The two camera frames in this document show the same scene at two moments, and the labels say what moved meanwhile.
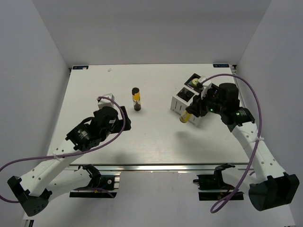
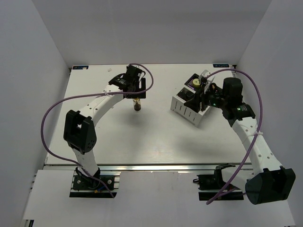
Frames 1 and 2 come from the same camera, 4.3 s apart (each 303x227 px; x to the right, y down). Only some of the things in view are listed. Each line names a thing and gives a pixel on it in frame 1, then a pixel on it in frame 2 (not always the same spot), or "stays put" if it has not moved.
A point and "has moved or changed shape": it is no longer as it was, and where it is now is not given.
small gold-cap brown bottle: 185,117 has moved or changed shape
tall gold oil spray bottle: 136,98 stays put
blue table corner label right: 220,65 stays put
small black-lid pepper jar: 185,94 stays put
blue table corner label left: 80,67 stays put
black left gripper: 127,120 → 138,90
